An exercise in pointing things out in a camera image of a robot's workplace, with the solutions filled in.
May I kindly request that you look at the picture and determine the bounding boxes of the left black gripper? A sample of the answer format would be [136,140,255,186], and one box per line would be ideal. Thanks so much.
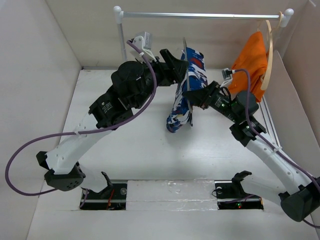
[131,49,188,110]

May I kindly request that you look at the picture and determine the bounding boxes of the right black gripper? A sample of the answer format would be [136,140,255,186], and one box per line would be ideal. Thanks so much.
[182,80,241,123]

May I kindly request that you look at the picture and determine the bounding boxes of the blue white red patterned trousers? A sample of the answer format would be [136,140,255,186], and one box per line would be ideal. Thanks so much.
[166,47,208,133]

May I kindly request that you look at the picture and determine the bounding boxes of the grey metal hanger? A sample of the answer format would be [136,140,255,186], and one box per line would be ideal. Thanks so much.
[182,36,193,127]

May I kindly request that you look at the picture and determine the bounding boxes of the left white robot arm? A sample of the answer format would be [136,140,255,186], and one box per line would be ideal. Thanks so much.
[36,49,189,199]

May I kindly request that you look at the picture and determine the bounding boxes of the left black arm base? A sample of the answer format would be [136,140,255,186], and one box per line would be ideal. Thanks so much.
[79,181,128,211]

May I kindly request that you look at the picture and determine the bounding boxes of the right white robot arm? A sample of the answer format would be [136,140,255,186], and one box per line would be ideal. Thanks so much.
[182,81,320,222]

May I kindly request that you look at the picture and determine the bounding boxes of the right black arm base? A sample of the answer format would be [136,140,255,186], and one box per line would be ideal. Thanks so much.
[211,180,264,210]

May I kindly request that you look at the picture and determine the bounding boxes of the orange garment on hanger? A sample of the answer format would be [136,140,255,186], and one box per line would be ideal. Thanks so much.
[228,31,268,103]

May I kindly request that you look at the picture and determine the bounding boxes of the white clothes rack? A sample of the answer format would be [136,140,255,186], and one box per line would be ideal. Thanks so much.
[113,6,295,61]

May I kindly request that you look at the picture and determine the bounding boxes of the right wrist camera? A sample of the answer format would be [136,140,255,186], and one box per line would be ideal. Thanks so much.
[220,68,233,87]

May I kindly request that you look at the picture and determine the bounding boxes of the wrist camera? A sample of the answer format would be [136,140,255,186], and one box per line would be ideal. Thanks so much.
[132,31,156,62]
[220,68,233,87]

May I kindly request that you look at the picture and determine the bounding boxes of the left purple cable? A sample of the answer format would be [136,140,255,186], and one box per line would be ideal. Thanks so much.
[4,39,158,208]

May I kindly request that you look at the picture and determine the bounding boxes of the purple cable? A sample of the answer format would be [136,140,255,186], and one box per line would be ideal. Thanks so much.
[4,39,158,208]
[231,68,320,229]

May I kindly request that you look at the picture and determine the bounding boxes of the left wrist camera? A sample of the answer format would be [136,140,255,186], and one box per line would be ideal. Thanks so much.
[132,31,156,62]

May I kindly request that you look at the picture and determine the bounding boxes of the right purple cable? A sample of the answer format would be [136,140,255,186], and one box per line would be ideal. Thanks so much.
[231,68,320,229]

